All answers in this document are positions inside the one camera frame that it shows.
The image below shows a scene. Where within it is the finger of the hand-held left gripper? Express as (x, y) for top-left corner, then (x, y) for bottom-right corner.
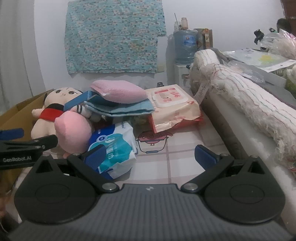
(0, 135), (59, 152)
(0, 128), (25, 141)

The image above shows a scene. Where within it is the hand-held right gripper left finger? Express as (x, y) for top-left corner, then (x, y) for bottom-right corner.
(31, 144), (117, 194)

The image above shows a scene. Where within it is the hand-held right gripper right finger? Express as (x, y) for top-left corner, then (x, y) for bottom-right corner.
(181, 144), (266, 194)

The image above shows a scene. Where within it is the blue and white tissue pack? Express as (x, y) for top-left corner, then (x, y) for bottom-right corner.
(88, 123), (137, 179)

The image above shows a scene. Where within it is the brown cardboard box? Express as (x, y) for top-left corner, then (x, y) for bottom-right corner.
(0, 89), (55, 197)

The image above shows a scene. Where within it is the pink plush toy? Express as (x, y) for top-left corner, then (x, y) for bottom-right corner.
(54, 111), (94, 158)

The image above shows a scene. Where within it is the black-haired doll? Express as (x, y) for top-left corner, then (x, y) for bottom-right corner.
(31, 87), (102, 142)

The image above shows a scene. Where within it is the light blue towel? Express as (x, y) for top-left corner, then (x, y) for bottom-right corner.
(83, 98), (155, 117)

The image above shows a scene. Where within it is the pink cloth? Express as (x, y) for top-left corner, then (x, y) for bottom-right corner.
(90, 79), (148, 103)

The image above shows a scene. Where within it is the checked printed mat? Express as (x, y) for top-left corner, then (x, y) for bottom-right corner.
(35, 113), (232, 193)

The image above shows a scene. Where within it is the pink wet wipes pack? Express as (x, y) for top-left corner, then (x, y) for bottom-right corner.
(144, 85), (204, 133)

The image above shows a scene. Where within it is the rolled white quilt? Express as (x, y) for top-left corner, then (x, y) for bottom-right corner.
(190, 49), (296, 172)

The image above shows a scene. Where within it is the white water dispenser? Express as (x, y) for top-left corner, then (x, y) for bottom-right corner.
(174, 62), (192, 91)

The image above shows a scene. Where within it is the white door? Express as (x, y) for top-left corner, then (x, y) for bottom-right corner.
(0, 0), (47, 98)

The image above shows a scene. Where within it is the printed plastic sheet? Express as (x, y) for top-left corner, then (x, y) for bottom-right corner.
(223, 47), (296, 72)

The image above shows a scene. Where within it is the blue water jug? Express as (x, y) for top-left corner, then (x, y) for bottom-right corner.
(173, 29), (198, 65)

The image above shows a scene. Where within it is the tall brown carton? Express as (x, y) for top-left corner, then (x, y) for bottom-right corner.
(196, 28), (213, 50)

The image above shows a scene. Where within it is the small black clamp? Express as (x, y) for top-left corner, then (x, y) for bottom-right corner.
(254, 29), (264, 44)

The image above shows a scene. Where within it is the clear plastic bag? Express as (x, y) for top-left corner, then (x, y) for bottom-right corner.
(259, 29), (296, 61)

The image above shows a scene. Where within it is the brown wooden cabinet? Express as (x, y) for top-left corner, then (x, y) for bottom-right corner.
(280, 0), (296, 19)

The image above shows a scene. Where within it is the blue patterned wall cloth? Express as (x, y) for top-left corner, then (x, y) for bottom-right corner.
(64, 0), (167, 75)

